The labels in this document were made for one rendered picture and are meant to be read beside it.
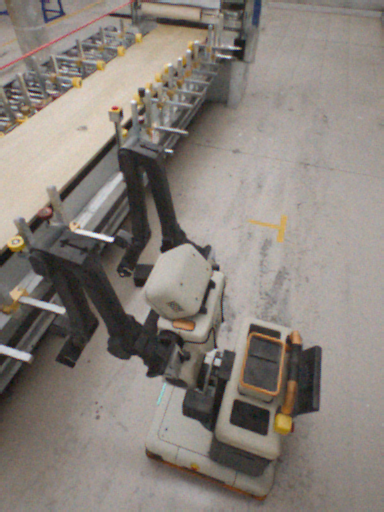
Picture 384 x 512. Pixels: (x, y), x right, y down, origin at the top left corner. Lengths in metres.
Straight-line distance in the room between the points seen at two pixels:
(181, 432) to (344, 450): 0.99
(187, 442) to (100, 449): 0.57
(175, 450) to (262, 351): 0.76
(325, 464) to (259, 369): 1.06
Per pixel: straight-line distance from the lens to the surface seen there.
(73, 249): 0.75
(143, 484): 2.16
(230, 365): 1.46
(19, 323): 1.84
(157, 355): 1.00
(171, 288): 0.93
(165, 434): 1.90
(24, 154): 2.62
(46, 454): 2.30
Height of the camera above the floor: 2.13
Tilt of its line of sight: 49 degrees down
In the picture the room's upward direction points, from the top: 2 degrees clockwise
